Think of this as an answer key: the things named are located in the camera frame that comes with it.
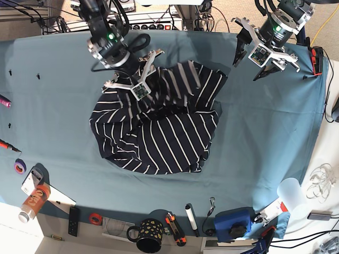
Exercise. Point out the purple tape roll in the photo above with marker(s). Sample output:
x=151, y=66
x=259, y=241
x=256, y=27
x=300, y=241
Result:
x=20, y=166

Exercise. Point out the power strip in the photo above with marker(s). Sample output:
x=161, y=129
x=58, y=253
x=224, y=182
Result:
x=157, y=26

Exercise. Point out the translucent plastic cup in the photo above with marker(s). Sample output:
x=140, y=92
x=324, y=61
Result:
x=293, y=198

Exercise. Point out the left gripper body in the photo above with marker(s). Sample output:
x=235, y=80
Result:
x=267, y=46

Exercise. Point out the orange drink bottle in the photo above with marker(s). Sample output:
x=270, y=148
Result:
x=33, y=204

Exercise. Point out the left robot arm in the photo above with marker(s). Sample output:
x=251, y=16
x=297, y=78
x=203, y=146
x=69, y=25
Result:
x=300, y=11

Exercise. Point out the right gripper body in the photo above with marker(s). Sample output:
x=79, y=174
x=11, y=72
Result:
x=130, y=72

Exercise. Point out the blue table cloth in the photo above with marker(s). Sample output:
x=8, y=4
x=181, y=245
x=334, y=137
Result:
x=266, y=133

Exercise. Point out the orange tape roll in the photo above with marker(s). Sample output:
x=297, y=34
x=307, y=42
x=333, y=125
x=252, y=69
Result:
x=95, y=219

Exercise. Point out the blue handled clamp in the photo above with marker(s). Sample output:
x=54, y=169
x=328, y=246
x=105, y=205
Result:
x=262, y=245

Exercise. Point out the black yellow patterned mug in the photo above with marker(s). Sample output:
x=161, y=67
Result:
x=148, y=236

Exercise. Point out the black remote control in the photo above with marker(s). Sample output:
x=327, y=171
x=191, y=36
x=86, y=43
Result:
x=73, y=221

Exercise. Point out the navy white striped t-shirt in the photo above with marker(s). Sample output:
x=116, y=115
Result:
x=169, y=131

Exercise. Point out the white marker pen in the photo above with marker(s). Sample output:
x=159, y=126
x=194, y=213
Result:
x=192, y=221

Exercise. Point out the orange black utility knife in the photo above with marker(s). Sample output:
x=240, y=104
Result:
x=176, y=230

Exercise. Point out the black red clamp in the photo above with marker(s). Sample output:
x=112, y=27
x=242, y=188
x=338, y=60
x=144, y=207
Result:
x=316, y=56

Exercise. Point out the white phone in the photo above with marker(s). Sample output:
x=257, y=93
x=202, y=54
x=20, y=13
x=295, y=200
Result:
x=33, y=179

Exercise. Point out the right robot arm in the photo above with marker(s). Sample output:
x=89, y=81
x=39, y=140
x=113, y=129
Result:
x=96, y=13

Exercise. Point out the blue box with knob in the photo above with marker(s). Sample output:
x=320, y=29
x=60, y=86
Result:
x=233, y=225

